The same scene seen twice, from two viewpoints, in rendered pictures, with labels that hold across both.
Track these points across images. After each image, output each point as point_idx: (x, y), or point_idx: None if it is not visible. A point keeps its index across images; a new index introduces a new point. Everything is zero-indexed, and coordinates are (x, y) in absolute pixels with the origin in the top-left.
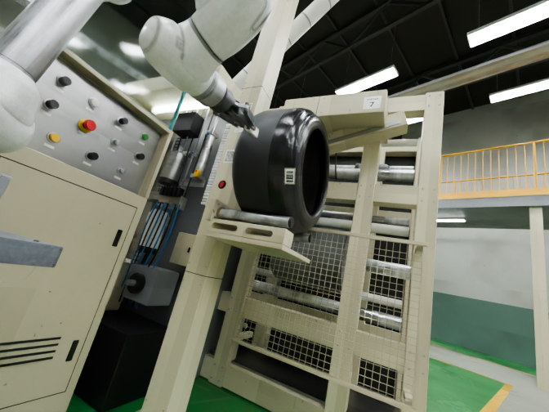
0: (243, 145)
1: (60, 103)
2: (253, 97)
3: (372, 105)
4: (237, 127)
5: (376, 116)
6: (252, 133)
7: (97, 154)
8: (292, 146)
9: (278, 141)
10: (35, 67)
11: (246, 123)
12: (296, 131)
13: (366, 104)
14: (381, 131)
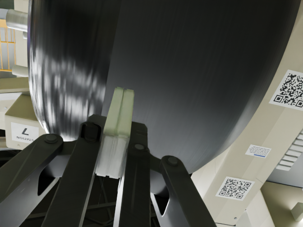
0: (221, 89)
1: None
2: (212, 204)
3: (22, 128)
4: (168, 156)
5: (20, 111)
6: (117, 104)
7: None
8: (39, 41)
9: (76, 66)
10: None
11: (66, 165)
12: (38, 94)
13: (33, 133)
14: (24, 88)
